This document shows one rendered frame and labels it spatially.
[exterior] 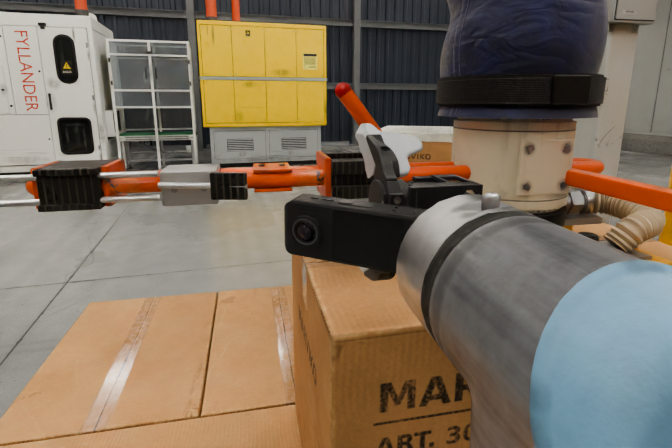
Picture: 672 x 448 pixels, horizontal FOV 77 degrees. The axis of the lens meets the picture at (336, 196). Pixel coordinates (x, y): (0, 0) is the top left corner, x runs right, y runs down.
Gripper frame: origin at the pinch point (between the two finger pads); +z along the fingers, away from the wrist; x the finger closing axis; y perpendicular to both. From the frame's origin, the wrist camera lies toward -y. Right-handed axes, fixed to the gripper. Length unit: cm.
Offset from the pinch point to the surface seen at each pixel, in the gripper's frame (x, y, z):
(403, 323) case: -13.0, 4.0, -5.6
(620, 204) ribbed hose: -5.3, 43.5, 8.6
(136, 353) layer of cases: -53, -42, 61
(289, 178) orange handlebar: 0.0, -6.3, 10.9
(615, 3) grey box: 46, 127, 106
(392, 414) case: -23.3, 2.8, -6.5
